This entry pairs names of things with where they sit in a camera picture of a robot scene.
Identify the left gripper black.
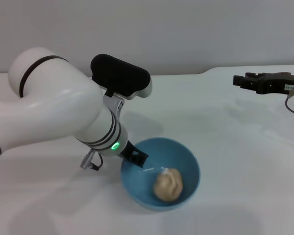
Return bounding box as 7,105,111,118
119,141,150,168

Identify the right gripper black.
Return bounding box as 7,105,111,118
233,71,294,95

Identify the blue bowl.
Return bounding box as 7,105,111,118
120,137,201,213

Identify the beige egg yolk pastry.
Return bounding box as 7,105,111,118
153,167,184,203

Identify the left arm cable with plug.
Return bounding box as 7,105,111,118
79,150,104,171

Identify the left silver camera bracket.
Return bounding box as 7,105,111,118
102,90,126,116

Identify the left wrist camera black silver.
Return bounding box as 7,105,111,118
90,53,153,100

